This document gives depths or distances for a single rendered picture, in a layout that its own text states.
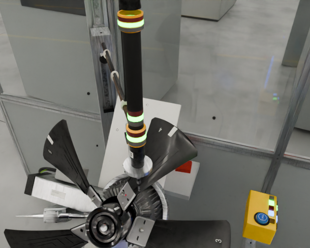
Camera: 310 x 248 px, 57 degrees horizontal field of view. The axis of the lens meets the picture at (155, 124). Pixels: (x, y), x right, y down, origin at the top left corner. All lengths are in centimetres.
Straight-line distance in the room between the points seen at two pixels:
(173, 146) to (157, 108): 30
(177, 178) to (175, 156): 67
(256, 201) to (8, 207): 206
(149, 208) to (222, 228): 25
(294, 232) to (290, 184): 39
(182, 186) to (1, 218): 165
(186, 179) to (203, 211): 50
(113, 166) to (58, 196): 23
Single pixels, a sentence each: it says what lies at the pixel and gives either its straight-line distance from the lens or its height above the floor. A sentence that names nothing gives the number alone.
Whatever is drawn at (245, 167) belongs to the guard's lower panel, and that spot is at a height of 87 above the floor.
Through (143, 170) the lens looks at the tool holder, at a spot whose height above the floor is 146.
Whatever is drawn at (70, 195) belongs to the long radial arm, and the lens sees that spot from 112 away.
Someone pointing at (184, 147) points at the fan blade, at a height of 141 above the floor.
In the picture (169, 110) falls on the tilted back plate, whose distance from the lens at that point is 109.
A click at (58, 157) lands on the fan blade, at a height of 130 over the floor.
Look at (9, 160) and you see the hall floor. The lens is 314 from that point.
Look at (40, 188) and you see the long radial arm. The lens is 118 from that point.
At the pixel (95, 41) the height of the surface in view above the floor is 156.
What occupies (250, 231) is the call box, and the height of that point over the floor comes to 103.
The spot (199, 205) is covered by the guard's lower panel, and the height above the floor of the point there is 45.
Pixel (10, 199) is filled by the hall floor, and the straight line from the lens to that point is 277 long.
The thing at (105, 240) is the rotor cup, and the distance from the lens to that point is 90.
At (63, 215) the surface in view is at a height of 110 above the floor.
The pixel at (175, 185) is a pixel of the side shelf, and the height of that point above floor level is 86.
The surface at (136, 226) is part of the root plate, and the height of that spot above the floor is 118.
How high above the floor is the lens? 196
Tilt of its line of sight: 37 degrees down
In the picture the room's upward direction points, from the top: straight up
